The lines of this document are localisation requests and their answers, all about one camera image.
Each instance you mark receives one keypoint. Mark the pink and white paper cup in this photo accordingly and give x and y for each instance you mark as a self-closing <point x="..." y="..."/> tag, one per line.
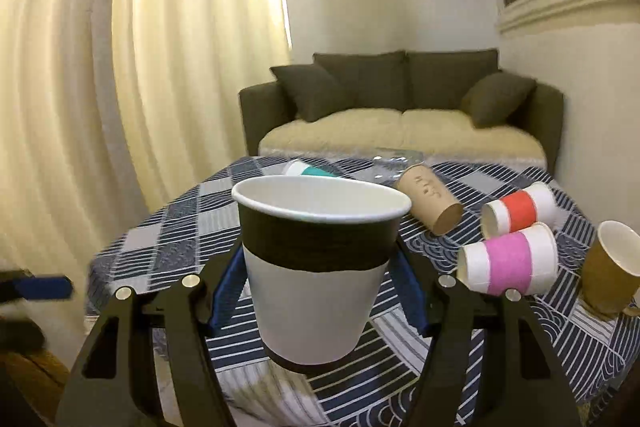
<point x="526" y="261"/>

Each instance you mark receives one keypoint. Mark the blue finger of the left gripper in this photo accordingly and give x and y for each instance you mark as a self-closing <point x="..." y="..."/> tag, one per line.
<point x="24" y="286"/>

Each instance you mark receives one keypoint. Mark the navy patterned tablecloth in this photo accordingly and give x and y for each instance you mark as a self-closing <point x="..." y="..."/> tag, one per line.
<point x="374" y="385"/>

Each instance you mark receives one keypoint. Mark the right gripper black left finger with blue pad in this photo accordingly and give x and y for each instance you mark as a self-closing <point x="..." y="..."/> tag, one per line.
<point x="113" y="381"/>

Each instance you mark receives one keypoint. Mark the brown kraft paper cup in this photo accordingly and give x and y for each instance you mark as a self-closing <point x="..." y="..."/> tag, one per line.
<point x="432" y="203"/>

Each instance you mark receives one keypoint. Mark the clear plastic wrapper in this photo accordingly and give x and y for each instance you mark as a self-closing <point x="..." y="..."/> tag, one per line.
<point x="390" y="163"/>

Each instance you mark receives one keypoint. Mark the cream curtain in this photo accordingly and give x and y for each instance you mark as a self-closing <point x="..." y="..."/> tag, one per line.
<point x="113" y="107"/>

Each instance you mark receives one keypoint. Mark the dark throw pillow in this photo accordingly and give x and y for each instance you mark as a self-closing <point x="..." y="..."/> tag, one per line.
<point x="495" y="97"/>
<point x="313" y="90"/>

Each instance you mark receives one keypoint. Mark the black and white paper cup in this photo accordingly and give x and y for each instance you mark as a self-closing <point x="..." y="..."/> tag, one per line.
<point x="315" y="249"/>

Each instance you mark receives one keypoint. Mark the right dark throw pillow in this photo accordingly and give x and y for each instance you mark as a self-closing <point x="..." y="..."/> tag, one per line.
<point x="495" y="97"/>

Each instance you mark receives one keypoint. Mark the cream sofa seat cover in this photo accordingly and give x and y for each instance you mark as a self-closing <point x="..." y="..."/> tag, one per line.
<point x="448" y="134"/>

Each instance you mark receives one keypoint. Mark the left dark throw pillow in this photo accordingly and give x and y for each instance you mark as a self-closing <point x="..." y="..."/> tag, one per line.
<point x="313" y="90"/>

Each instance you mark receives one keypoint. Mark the teal and white paper cup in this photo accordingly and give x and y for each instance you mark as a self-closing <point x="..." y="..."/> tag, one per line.
<point x="298" y="167"/>

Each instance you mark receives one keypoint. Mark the red and white paper cup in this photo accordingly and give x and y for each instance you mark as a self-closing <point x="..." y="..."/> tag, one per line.
<point x="518" y="211"/>

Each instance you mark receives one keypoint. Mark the dark green sofa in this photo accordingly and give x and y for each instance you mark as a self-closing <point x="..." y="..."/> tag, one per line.
<point x="405" y="80"/>

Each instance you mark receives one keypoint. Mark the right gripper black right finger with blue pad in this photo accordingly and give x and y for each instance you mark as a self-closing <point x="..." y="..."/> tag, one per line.
<point x="521" y="383"/>

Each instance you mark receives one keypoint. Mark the brown ceramic mug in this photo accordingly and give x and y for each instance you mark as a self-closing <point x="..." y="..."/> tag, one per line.
<point x="610" y="275"/>

